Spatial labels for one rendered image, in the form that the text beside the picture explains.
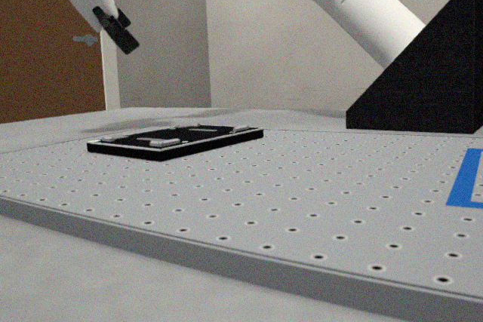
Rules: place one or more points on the blue tape rectangle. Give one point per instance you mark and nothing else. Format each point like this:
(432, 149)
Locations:
(461, 192)

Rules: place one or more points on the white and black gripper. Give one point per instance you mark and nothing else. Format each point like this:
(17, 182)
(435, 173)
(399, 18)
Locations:
(104, 10)

